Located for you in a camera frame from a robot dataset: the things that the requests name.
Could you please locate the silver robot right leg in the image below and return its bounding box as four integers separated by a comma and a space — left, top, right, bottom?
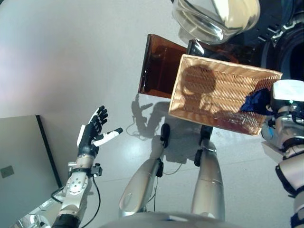
191, 125, 226, 220

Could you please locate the grey box cabinet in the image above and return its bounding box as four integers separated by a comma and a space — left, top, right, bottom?
0, 114, 63, 220

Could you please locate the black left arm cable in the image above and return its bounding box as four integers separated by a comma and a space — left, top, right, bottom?
51, 177, 102, 226

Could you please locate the rectangular wicker laundry basket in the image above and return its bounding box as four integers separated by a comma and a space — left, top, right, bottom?
168, 54, 284, 136

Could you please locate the grey washing machine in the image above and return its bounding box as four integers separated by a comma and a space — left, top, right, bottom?
249, 0, 304, 83

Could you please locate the round glass washing machine door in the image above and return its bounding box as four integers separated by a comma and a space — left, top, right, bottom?
171, 0, 261, 45

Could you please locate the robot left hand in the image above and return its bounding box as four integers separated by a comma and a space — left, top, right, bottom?
76, 105, 124, 159

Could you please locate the navy blue cloth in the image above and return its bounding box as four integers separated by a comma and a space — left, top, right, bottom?
240, 88, 273, 115

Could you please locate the thin floor cable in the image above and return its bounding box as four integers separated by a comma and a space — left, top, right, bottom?
125, 122, 155, 141

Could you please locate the grey robot torso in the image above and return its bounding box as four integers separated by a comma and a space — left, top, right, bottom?
99, 210, 238, 228

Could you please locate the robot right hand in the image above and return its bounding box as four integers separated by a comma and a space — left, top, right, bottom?
265, 80, 304, 115

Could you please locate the brown translucent acrylic stool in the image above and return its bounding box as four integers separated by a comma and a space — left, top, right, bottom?
138, 34, 262, 99

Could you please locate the thin black leg cable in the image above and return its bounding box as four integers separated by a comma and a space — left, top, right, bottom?
152, 163, 189, 212

